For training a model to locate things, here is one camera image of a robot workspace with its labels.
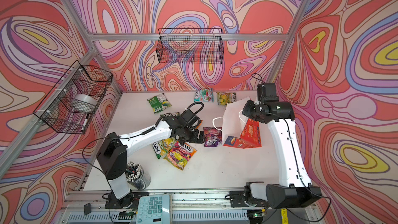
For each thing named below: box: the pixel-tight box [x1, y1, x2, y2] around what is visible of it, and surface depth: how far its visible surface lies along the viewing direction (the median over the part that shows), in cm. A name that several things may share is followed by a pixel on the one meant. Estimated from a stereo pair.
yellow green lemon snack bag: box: [216, 91, 237, 106], surface depth 113 cm
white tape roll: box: [72, 93, 98, 113], surface depth 73 cm
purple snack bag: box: [202, 127, 223, 148], surface depth 93 cm
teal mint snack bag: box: [193, 88, 215, 103], surface depth 116 cm
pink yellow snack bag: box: [163, 141, 197, 171], surface depth 86 cm
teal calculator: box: [135, 193, 171, 224], surface depth 70 cm
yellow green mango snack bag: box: [152, 136, 178, 159], surface depth 90 cm
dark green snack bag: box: [147, 92, 173, 114], surface depth 113 cm
